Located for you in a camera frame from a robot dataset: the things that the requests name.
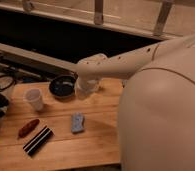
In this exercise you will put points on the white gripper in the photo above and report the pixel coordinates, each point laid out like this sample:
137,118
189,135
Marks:
88,85

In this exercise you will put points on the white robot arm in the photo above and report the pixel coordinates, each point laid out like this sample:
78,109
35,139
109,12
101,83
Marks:
156,114

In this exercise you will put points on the black round bowl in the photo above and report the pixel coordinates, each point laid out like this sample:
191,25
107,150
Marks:
62,87

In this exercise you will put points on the blue sponge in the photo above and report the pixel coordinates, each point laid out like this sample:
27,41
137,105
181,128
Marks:
77,123

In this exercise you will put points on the white plastic cup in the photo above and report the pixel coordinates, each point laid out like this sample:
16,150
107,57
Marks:
34,98

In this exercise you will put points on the wooden board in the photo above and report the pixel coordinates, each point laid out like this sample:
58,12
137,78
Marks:
96,145

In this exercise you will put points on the black white striped block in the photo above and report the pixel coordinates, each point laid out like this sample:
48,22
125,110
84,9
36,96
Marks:
35,144

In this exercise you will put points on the brown sausage toy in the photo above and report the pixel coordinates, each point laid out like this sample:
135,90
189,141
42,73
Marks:
27,128

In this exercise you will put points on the metal bracket middle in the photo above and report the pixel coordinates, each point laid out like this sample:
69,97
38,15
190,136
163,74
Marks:
98,12

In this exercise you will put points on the metal bracket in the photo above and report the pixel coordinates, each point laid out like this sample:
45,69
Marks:
165,9
98,12
27,5

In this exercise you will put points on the metal bracket left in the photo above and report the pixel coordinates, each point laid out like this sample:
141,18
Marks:
27,5

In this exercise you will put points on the metal bracket right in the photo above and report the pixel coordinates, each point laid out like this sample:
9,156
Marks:
165,9

